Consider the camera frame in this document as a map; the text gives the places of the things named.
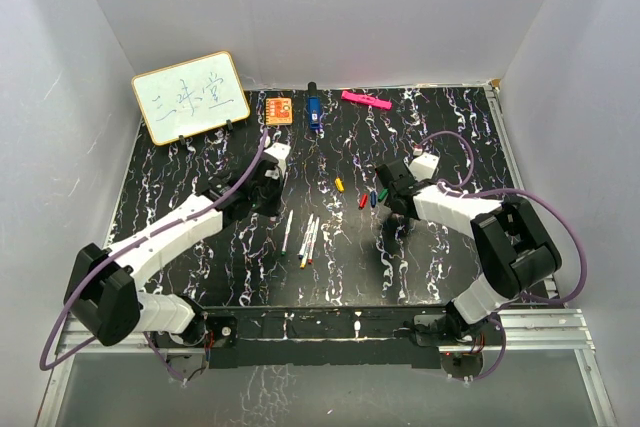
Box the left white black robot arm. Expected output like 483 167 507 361
64 143 291 346

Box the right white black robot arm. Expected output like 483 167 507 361
376 160 562 344

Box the green pen cap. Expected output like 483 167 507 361
378 189 389 202

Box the white pen blue tip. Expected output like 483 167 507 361
298 213 314 259

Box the white pen red tip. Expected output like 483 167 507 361
307 217 320 265

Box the white pen yellow tip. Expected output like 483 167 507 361
300 218 318 269

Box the orange mini notebook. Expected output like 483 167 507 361
265 98 293 126

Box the pink plastic clip bar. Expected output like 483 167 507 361
341 91 392 111

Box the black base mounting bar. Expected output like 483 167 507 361
151 305 500 369

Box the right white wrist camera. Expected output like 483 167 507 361
408 147 439 181

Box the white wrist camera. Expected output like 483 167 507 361
408 147 439 181
264 142 291 175

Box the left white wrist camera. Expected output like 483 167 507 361
264 142 291 175

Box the small whiteboard with wooden frame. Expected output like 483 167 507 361
131 51 251 146

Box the aluminium frame rail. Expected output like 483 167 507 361
37 307 618 426

